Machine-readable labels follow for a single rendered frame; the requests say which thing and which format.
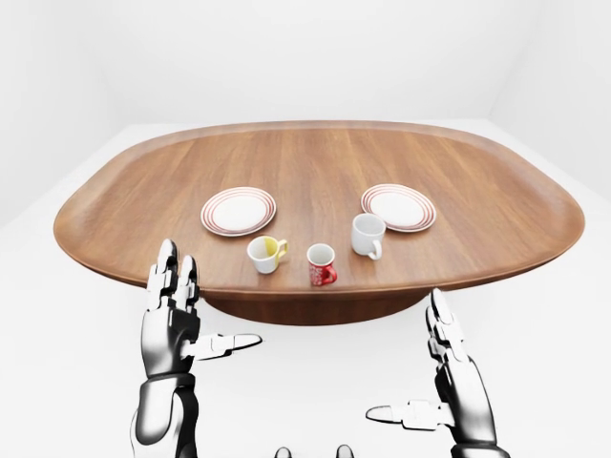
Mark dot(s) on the small dark rounded shape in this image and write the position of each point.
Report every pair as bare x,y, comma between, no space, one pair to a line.
282,452
343,451

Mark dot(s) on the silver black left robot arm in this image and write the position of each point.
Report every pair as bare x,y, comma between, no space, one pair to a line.
164,417

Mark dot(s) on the white plate with red rings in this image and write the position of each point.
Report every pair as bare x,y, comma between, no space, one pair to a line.
238,211
398,207

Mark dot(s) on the red patterned mug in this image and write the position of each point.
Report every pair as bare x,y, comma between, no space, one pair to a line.
319,267

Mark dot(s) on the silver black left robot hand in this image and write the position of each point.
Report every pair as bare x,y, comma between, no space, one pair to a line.
164,334

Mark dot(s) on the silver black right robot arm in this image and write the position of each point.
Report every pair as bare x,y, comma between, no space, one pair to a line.
482,451

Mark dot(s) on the white and yellow mug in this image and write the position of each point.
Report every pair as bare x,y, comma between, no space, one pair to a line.
265,253

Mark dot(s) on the plain white mug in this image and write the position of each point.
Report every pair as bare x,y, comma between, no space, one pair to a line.
366,234

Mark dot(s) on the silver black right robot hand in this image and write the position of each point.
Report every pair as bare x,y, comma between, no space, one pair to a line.
460,381

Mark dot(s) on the round dark wooden table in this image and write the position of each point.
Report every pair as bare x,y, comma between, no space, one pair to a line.
310,157

